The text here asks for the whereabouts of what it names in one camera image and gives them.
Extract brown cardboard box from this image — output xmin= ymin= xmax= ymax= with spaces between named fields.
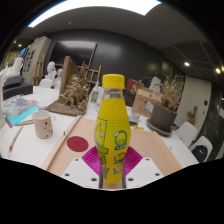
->
xmin=131 ymin=87 xmax=163 ymax=119

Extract white plaster bust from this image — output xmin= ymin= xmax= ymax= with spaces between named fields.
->
xmin=45 ymin=60 xmax=58 ymax=82
xmin=55 ymin=68 xmax=65 ymax=85

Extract thin wooden stick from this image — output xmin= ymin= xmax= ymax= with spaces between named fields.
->
xmin=7 ymin=124 xmax=25 ymax=158

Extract clear green-labelled spray bottle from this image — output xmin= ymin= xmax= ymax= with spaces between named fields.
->
xmin=89 ymin=80 xmax=101 ymax=104

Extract wooden easel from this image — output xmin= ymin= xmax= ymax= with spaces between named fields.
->
xmin=79 ymin=60 xmax=103 ymax=91
xmin=32 ymin=53 xmax=46 ymax=86

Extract black wall screen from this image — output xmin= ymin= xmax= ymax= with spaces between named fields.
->
xmin=48 ymin=40 xmax=98 ymax=68

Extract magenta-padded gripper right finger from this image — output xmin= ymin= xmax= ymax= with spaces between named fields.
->
xmin=121 ymin=145 xmax=165 ymax=190

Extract cream speckled mug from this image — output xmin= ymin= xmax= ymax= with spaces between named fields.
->
xmin=31 ymin=109 xmax=55 ymax=140

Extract stacked black boxes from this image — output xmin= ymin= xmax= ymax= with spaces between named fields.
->
xmin=2 ymin=74 xmax=35 ymax=101

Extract yellow drink bottle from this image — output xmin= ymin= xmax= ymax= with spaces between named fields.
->
xmin=93 ymin=73 xmax=132 ymax=185

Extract white ceiling light panel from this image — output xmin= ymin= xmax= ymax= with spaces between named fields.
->
xmin=27 ymin=0 xmax=164 ymax=29

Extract grey pot with dried plant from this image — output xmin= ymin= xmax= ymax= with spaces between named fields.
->
xmin=146 ymin=74 xmax=186 ymax=137

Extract small white cup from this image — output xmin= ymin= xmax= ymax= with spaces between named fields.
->
xmin=129 ymin=111 xmax=141 ymax=123

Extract red box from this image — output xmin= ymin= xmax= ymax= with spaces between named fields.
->
xmin=125 ymin=78 xmax=143 ymax=93

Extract brown wooden relief sculpture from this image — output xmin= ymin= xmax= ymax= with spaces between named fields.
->
xmin=45 ymin=55 xmax=91 ymax=117

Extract flat round red coaster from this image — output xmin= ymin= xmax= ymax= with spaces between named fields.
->
xmin=66 ymin=135 xmax=90 ymax=153

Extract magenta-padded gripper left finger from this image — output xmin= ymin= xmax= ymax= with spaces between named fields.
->
xmin=61 ymin=145 xmax=104 ymax=190

